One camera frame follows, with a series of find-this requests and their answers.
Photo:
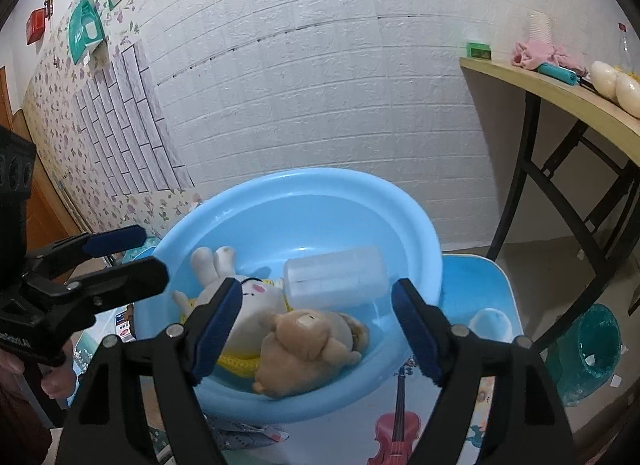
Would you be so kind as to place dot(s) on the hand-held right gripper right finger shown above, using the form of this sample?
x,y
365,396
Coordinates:
x,y
415,335

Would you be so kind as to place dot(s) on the scenic printed desktop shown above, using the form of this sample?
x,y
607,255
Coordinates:
x,y
475,280

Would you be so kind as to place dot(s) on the grey metal rod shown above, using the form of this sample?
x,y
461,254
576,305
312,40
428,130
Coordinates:
x,y
72,202

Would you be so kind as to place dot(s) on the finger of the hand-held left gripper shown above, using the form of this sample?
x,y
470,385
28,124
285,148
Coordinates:
x,y
135,277
112,241

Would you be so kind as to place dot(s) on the person's left forearm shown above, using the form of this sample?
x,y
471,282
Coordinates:
x,y
20,425

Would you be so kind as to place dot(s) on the red white labelled packet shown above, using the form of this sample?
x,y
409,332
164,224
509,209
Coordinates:
x,y
125,322

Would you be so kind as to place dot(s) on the brown plush bear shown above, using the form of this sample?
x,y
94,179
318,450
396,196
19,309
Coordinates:
x,y
295,345

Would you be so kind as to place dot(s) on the blue plastic basin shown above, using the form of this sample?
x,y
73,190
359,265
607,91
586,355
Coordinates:
x,y
300,210

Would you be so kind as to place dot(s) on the green box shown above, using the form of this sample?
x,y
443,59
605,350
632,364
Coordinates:
x,y
478,50

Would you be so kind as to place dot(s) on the wooden side table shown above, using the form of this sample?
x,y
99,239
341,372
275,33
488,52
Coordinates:
x,y
550,90

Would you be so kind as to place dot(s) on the white plush rabbit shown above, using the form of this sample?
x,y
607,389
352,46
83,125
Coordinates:
x,y
260,295

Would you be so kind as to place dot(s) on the pink cloth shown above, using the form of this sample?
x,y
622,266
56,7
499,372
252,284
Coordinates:
x,y
535,55

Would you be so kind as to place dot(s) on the green trash bin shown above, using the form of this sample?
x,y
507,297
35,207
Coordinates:
x,y
590,355

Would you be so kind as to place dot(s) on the red wall box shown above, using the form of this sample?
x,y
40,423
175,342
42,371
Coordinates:
x,y
36,25

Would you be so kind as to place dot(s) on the person's left hand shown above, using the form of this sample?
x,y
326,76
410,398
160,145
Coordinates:
x,y
57,384

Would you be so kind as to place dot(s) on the wooden door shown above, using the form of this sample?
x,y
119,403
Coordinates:
x,y
45,215

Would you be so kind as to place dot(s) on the dark printed packet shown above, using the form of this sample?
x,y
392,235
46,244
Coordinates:
x,y
250,435

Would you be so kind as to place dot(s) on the green hanging bag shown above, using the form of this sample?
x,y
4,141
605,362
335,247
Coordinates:
x,y
85,30

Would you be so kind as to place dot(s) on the white cup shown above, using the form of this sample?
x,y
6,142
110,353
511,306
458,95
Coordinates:
x,y
492,322

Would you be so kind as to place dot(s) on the teal plastic item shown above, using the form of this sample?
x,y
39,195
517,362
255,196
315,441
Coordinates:
x,y
137,251

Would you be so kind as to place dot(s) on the teal tube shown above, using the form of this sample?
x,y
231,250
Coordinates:
x,y
557,74

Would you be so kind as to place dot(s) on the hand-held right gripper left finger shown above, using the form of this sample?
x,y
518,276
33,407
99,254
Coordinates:
x,y
220,330

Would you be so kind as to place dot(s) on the translucent plastic container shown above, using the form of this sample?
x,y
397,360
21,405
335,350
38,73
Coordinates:
x,y
335,277

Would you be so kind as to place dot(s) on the dark wall-mounted item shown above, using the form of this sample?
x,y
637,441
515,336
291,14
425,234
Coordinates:
x,y
49,5

